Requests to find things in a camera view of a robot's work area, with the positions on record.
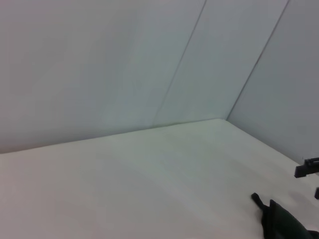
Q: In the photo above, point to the dark blue rag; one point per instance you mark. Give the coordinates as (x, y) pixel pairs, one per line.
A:
(281, 224)

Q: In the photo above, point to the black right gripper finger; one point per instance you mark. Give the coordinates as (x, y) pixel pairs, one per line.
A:
(306, 168)
(317, 193)

